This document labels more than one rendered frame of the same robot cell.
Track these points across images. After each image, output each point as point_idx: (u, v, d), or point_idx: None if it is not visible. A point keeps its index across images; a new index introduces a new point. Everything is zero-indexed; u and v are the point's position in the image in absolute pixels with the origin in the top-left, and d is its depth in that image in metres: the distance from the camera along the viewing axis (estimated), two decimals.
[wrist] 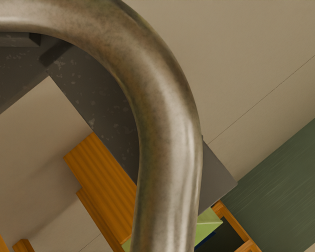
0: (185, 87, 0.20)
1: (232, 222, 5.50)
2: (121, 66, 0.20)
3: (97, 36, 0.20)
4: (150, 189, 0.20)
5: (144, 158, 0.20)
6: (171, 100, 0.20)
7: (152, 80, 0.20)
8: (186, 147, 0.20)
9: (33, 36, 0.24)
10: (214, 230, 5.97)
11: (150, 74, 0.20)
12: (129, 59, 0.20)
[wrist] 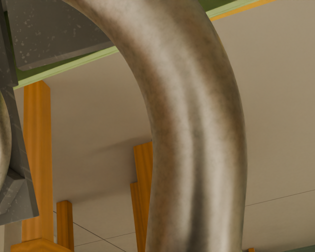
0: (221, 52, 0.13)
1: None
2: (124, 21, 0.13)
3: None
4: (171, 208, 0.13)
5: (160, 160, 0.13)
6: (201, 71, 0.13)
7: (171, 41, 0.13)
8: (225, 143, 0.13)
9: None
10: None
11: (168, 31, 0.13)
12: (135, 10, 0.13)
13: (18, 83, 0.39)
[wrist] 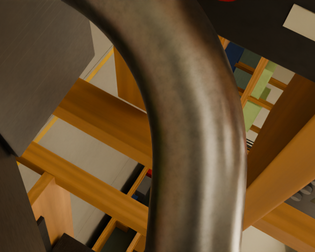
0: (220, 52, 0.13)
1: None
2: (122, 21, 0.13)
3: None
4: (171, 208, 0.13)
5: (159, 161, 0.13)
6: (200, 71, 0.13)
7: (170, 41, 0.13)
8: (224, 143, 0.13)
9: None
10: None
11: (167, 31, 0.13)
12: (134, 10, 0.13)
13: None
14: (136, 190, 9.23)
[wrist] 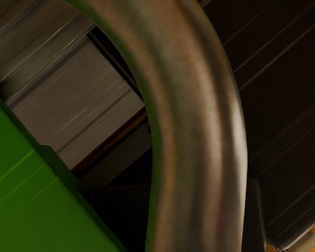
0: (221, 52, 0.13)
1: None
2: (123, 21, 0.13)
3: None
4: (171, 208, 0.13)
5: (159, 160, 0.13)
6: (201, 71, 0.13)
7: (170, 41, 0.13)
8: (224, 143, 0.13)
9: None
10: None
11: (168, 31, 0.13)
12: (134, 10, 0.13)
13: None
14: None
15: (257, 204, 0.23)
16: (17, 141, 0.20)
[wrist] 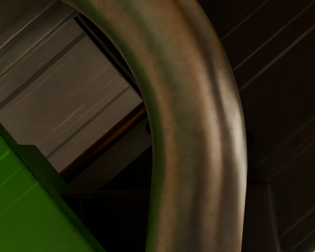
0: (221, 52, 0.13)
1: None
2: (123, 21, 0.13)
3: None
4: (171, 208, 0.13)
5: (159, 160, 0.13)
6: (201, 71, 0.13)
7: (170, 41, 0.13)
8: (224, 143, 0.13)
9: None
10: None
11: (168, 31, 0.13)
12: (134, 10, 0.13)
13: None
14: None
15: (269, 213, 0.20)
16: None
